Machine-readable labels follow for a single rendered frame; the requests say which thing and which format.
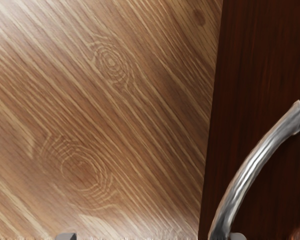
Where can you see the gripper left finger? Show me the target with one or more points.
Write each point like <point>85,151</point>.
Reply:
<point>66,236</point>

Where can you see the dark wooden cabinet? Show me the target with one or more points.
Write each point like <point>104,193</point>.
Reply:
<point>260,75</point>

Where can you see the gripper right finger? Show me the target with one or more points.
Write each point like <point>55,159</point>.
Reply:
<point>237,236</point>

